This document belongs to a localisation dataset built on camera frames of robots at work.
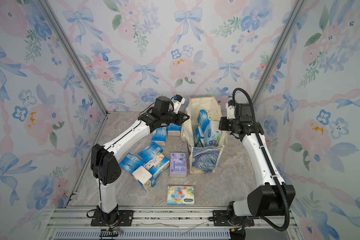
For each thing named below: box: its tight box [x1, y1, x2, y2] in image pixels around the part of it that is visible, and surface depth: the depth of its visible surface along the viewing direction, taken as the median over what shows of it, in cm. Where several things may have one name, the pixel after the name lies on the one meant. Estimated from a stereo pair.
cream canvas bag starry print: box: [187, 144, 225, 174], surface depth 79 cm
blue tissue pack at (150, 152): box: [138, 141, 164, 163], surface depth 92 cm
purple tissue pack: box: [169, 152, 187, 177], surface depth 88 cm
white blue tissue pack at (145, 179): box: [132, 165, 156, 192], surface depth 77 cm
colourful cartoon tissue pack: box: [167, 185, 195, 206], surface depth 78 cm
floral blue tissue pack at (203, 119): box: [197, 109, 210, 134], surface depth 92 cm
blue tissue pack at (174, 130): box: [167, 123, 182, 137], surface depth 105 cm
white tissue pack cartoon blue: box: [200, 121, 221, 147], surface depth 79 cm
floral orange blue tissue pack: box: [143, 152, 170, 178], surface depth 87 cm
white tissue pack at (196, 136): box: [193, 126, 201, 147], surface depth 94 cm
